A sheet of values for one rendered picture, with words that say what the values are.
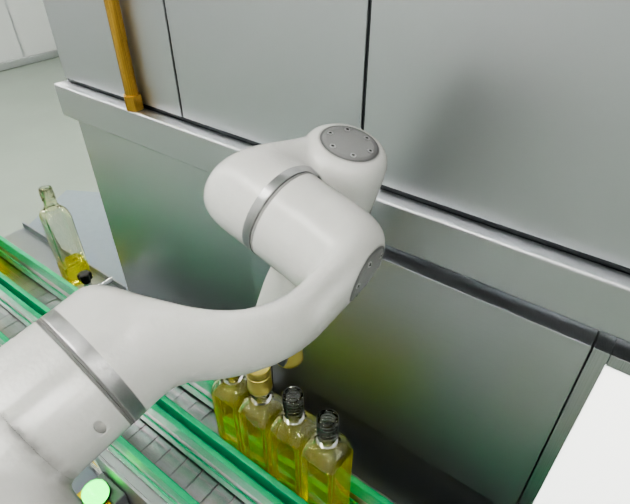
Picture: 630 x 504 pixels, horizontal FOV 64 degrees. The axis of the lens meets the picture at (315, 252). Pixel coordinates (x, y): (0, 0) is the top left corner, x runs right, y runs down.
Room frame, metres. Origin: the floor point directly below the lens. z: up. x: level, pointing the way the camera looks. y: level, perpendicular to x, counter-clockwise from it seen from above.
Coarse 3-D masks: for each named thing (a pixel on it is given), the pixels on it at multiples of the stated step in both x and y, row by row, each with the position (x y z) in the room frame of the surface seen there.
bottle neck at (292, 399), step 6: (288, 390) 0.43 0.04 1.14; (294, 390) 0.43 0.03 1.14; (300, 390) 0.43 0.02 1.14; (282, 396) 0.42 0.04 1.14; (288, 396) 0.43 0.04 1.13; (294, 396) 0.43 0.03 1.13; (300, 396) 0.42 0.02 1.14; (282, 402) 0.42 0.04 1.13; (288, 402) 0.41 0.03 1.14; (294, 402) 0.41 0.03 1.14; (300, 402) 0.41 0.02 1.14; (288, 408) 0.41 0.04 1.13; (294, 408) 0.41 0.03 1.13; (300, 408) 0.41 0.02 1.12; (288, 414) 0.41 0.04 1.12; (294, 414) 0.41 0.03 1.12; (300, 414) 0.41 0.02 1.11; (288, 420) 0.41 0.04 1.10; (294, 420) 0.41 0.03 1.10; (300, 420) 0.41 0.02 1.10
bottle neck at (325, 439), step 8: (320, 416) 0.39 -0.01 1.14; (328, 416) 0.39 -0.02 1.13; (336, 416) 0.39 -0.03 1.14; (320, 424) 0.38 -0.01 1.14; (328, 424) 0.39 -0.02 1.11; (336, 424) 0.38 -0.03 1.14; (320, 432) 0.37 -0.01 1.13; (328, 432) 0.37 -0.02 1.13; (336, 432) 0.38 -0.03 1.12; (320, 440) 0.37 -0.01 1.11; (328, 440) 0.37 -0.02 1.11; (336, 440) 0.38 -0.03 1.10; (328, 448) 0.37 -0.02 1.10
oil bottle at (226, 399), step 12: (216, 384) 0.48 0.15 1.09; (240, 384) 0.48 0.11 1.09; (216, 396) 0.47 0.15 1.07; (228, 396) 0.46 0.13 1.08; (240, 396) 0.46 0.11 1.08; (216, 408) 0.48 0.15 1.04; (228, 408) 0.46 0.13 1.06; (216, 420) 0.48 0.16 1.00; (228, 420) 0.46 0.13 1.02; (228, 432) 0.47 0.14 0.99; (240, 432) 0.45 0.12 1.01; (240, 444) 0.45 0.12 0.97
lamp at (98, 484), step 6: (96, 480) 0.46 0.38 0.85; (102, 480) 0.46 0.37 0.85; (90, 486) 0.45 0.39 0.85; (96, 486) 0.45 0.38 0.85; (102, 486) 0.45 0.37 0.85; (108, 486) 0.46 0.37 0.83; (84, 492) 0.44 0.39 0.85; (90, 492) 0.44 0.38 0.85; (96, 492) 0.44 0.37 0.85; (102, 492) 0.44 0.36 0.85; (108, 492) 0.45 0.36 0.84; (84, 498) 0.43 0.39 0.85; (90, 498) 0.43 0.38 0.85; (96, 498) 0.43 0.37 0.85; (102, 498) 0.43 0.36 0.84; (108, 498) 0.44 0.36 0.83
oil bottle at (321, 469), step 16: (304, 448) 0.38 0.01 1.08; (320, 448) 0.37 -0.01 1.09; (336, 448) 0.37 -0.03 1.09; (352, 448) 0.39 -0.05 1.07; (304, 464) 0.37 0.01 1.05; (320, 464) 0.36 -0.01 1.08; (336, 464) 0.36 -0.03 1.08; (304, 480) 0.37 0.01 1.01; (320, 480) 0.36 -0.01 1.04; (336, 480) 0.36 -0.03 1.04; (304, 496) 0.37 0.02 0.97; (320, 496) 0.36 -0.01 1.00; (336, 496) 0.36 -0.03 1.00
